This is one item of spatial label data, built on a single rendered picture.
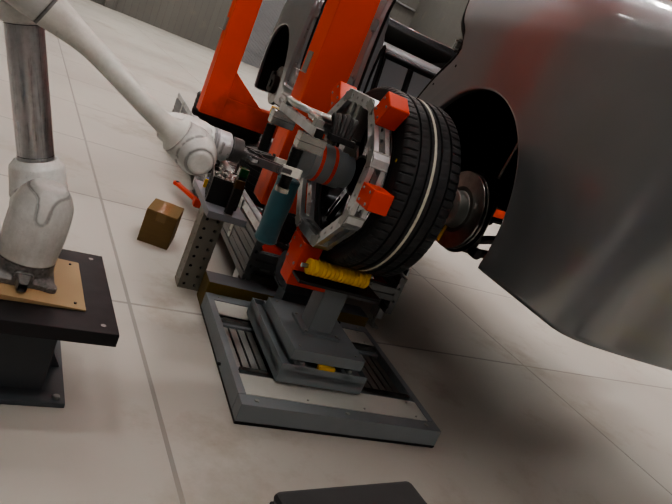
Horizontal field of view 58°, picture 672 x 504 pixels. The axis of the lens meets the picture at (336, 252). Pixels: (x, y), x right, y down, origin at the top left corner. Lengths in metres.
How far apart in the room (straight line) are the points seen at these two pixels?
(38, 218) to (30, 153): 0.25
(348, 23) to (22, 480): 1.92
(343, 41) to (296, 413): 1.46
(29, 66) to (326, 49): 1.16
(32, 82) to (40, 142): 0.17
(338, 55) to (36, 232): 1.39
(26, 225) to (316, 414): 1.10
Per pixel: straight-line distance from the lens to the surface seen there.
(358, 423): 2.27
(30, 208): 1.79
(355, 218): 1.95
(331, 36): 2.57
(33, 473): 1.75
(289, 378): 2.24
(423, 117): 2.06
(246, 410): 2.08
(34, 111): 1.93
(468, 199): 2.44
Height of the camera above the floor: 1.16
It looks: 16 degrees down
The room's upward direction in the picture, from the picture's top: 24 degrees clockwise
